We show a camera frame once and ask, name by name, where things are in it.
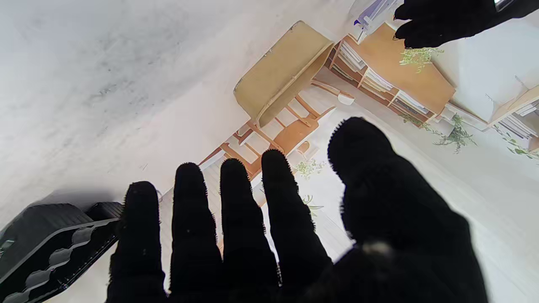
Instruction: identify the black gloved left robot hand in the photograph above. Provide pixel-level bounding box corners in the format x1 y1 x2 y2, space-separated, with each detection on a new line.
394 0 502 49

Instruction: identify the printed room scene backdrop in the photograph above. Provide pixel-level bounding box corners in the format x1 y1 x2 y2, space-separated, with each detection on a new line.
160 0 539 303

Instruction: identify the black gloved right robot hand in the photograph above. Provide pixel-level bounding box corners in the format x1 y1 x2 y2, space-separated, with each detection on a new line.
106 118 489 303

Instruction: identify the black plastic tray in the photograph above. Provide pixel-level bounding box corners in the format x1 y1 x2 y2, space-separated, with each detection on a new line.
0 202 123 303

